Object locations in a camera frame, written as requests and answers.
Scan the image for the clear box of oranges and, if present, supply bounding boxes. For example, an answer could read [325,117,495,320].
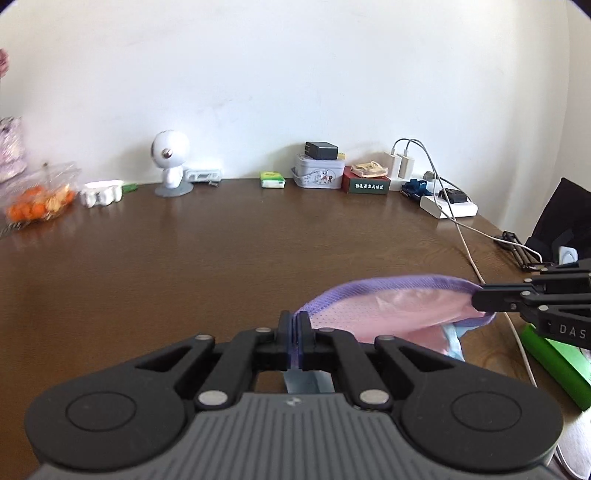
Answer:
[1,163,80,227]

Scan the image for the black power adapter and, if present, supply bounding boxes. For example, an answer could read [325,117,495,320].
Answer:
[304,141,339,160]

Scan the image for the green object at edge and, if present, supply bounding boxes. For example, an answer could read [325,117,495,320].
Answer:
[520,325,591,411]

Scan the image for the white power strip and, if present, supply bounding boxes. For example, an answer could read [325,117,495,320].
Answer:
[420,196,478,220]

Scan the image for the white clip gadget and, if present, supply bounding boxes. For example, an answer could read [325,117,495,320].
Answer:
[79,180,124,208]

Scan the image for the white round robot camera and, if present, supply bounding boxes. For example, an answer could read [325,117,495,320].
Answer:
[150,130,193,198]

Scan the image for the pink blue mesh vest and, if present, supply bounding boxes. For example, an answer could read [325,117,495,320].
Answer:
[298,275,495,360]

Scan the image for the white phone stand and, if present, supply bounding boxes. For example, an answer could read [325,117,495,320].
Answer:
[558,246,579,265]

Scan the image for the white flat remote device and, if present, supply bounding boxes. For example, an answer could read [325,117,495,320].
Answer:
[184,169,222,184]

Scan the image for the lavender textured vase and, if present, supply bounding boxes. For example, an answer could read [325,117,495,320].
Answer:
[0,117,27,183]

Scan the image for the dried pink flower bouquet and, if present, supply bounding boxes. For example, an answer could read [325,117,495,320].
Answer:
[0,49,10,78]

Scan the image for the green white small box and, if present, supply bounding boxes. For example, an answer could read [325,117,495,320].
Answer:
[259,171,286,189]

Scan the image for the white illustrated tin box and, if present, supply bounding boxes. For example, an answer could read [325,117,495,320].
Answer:
[291,154,346,190]

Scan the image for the dark green labelled box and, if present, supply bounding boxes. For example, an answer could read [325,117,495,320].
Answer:
[342,166,391,195]

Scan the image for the snack packet on box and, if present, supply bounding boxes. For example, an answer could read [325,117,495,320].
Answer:
[351,161,389,178]

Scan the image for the black binder clips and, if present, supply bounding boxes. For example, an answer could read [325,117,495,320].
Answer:
[494,231,552,272]

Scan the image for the white wall charger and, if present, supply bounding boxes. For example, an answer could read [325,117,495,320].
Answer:
[384,153,415,180]

